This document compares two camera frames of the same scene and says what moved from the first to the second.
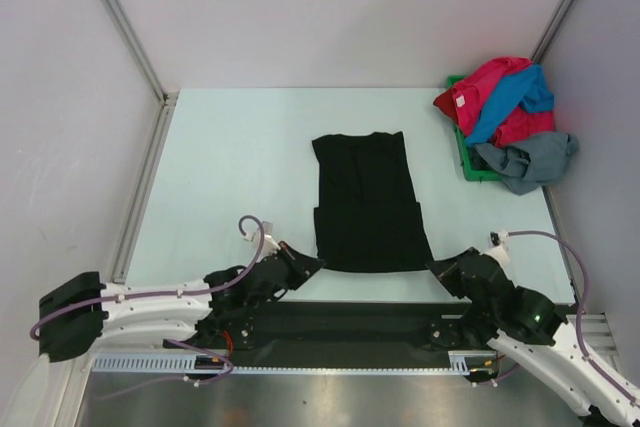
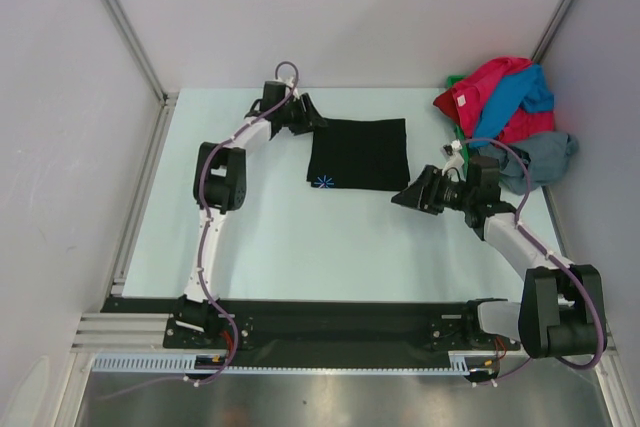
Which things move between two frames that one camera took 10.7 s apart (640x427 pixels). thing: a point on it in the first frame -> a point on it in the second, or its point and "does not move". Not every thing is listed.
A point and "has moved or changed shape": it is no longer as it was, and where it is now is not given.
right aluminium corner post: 566,4 does not move
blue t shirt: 525,88 does not move
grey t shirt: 530,164 does not move
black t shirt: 369,218 has moved or changed shape
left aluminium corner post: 112,3 does not move
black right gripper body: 451,278 -> 444,192
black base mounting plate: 346,331 does not move
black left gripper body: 296,274 -> 295,118
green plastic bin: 475,167 does not move
